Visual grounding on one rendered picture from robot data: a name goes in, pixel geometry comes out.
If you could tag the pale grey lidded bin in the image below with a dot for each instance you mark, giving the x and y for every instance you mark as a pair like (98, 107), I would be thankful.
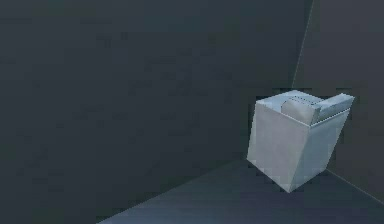
(283, 150)

